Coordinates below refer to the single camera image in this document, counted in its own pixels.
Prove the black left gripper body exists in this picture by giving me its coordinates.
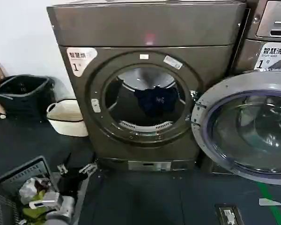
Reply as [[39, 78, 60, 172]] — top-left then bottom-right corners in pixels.
[[57, 167, 89, 197]]

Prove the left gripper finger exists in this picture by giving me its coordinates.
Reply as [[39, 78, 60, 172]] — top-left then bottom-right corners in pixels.
[[78, 157, 99, 176], [57, 152, 72, 174]]

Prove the white woven basket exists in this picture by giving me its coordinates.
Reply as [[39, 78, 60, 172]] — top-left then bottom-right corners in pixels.
[[46, 99, 89, 137]]

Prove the white grey crumpled cloth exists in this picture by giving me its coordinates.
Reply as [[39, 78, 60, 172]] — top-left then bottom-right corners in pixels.
[[19, 177, 52, 205]]

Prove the olive green cloth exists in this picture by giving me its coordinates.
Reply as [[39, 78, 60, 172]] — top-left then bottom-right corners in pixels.
[[22, 189, 52, 219]]

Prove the dark grey slatted laundry basket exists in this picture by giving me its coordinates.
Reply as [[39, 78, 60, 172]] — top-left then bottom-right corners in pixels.
[[0, 155, 90, 225]]

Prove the black plastic laundry basket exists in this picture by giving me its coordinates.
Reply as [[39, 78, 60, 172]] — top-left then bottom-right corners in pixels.
[[0, 75, 56, 120]]

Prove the dark blue garment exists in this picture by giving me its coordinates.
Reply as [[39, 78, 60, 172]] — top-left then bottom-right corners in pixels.
[[133, 85, 180, 118]]

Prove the metal floor socket box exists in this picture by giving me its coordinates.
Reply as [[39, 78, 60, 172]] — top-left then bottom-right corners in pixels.
[[214, 203, 241, 225]]

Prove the grey front-loading dryer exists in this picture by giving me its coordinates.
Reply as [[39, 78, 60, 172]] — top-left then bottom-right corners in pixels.
[[46, 0, 251, 174]]

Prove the round glass dryer door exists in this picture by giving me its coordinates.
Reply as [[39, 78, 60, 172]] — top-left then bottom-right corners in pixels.
[[191, 69, 281, 186]]

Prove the green floor tape strip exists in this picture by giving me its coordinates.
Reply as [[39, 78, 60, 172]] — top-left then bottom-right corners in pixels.
[[257, 181, 281, 213]]

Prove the white floor tape patch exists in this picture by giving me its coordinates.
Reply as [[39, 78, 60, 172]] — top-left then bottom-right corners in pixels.
[[258, 197, 281, 207]]

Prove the grey washer with numbered sticker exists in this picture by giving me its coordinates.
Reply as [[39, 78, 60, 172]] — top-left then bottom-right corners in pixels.
[[231, 38, 281, 176]]

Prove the silver machine with coin slot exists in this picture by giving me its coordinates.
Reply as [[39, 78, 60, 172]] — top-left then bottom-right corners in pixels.
[[245, 0, 281, 44]]

